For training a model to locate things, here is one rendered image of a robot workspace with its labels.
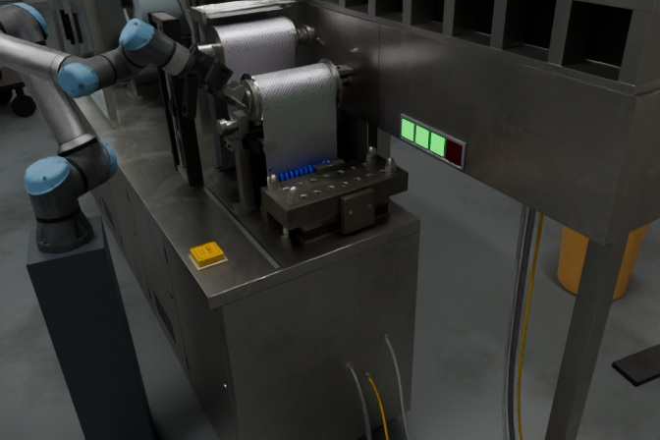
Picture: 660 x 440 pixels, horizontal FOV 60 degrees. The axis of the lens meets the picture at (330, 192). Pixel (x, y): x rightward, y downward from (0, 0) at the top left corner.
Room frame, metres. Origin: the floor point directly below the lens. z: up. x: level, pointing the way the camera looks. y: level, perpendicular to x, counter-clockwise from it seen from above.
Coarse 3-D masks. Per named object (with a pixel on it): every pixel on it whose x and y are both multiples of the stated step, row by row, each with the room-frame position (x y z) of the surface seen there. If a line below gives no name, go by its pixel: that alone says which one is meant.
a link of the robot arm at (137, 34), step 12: (132, 24) 1.36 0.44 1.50; (144, 24) 1.37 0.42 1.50; (120, 36) 1.37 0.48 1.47; (132, 36) 1.33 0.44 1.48; (144, 36) 1.34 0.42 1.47; (156, 36) 1.36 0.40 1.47; (132, 48) 1.34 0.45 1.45; (144, 48) 1.34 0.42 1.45; (156, 48) 1.35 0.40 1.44; (168, 48) 1.37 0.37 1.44; (132, 60) 1.36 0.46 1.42; (144, 60) 1.36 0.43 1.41; (156, 60) 1.36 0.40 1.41; (168, 60) 1.37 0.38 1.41
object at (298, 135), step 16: (304, 112) 1.54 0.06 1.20; (320, 112) 1.57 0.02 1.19; (272, 128) 1.49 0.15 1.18; (288, 128) 1.51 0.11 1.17; (304, 128) 1.54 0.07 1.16; (320, 128) 1.57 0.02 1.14; (336, 128) 1.60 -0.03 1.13; (288, 144) 1.51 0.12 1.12; (304, 144) 1.54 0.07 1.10; (320, 144) 1.57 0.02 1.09; (336, 144) 1.59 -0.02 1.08; (272, 160) 1.49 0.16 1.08; (288, 160) 1.51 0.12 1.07; (304, 160) 1.54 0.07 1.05; (320, 160) 1.57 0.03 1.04
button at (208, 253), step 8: (192, 248) 1.28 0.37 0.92; (200, 248) 1.28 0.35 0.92; (208, 248) 1.28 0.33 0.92; (216, 248) 1.28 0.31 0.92; (192, 256) 1.26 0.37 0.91; (200, 256) 1.24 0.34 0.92; (208, 256) 1.24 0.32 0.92; (216, 256) 1.25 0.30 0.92; (200, 264) 1.23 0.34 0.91; (208, 264) 1.24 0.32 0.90
